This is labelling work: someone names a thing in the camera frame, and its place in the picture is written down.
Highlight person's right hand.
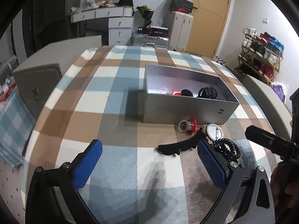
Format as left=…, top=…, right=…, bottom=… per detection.
left=270, top=162, right=298, bottom=208

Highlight round pin badge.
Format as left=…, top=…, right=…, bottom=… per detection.
left=206, top=123, right=224, bottom=142

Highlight grey storage cabinet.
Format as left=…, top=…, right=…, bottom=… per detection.
left=13, top=35, right=102, bottom=119

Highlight wooden door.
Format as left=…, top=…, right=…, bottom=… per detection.
left=186, top=0, right=230, bottom=58

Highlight stacked shoe boxes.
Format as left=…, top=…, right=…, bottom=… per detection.
left=170, top=0, right=194, bottom=14

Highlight dark tall refrigerator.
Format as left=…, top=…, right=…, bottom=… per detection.
left=22, top=0, right=80, bottom=57

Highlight black curved hair clip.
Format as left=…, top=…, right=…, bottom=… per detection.
left=157, top=128, right=207, bottom=156

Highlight shoe rack with shoes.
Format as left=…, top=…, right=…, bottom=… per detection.
left=234, top=28, right=284, bottom=85

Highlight silver rectangular storage box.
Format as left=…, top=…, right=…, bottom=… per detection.
left=143, top=65, right=239, bottom=124

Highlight white upright suitcase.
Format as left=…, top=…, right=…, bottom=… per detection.
left=166, top=12, right=193, bottom=51

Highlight black spiral hair tie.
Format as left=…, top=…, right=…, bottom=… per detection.
left=212, top=137, right=241, bottom=161
left=198, top=87, right=218, bottom=99

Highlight white drawer desk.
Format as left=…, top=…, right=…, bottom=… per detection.
left=70, top=6, right=134, bottom=46

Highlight black hair claw clip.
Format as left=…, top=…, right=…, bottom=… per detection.
left=180, top=89, right=194, bottom=97

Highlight checkered tablecloth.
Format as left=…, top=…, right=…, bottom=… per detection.
left=22, top=46, right=278, bottom=223

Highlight grey bench right side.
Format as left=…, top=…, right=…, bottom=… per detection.
left=242, top=75, right=292, bottom=141

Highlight silver hard suitcase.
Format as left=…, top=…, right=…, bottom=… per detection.
left=131, top=33, right=170, bottom=50

